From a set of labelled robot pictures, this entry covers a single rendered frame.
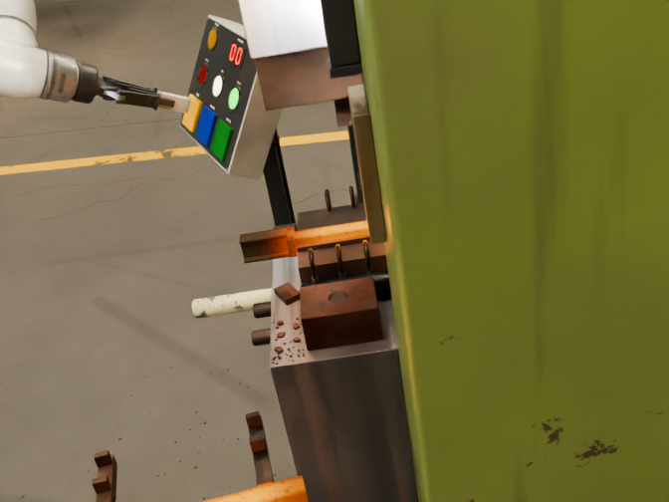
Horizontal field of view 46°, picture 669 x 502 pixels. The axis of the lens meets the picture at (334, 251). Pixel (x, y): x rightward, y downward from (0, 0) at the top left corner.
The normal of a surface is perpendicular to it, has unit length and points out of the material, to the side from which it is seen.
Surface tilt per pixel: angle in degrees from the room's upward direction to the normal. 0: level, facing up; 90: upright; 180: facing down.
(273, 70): 90
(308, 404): 90
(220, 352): 0
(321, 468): 90
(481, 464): 90
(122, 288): 0
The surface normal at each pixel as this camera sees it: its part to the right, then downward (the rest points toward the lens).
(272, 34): 0.05, 0.55
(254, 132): 0.47, 0.43
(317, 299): -0.14, -0.83
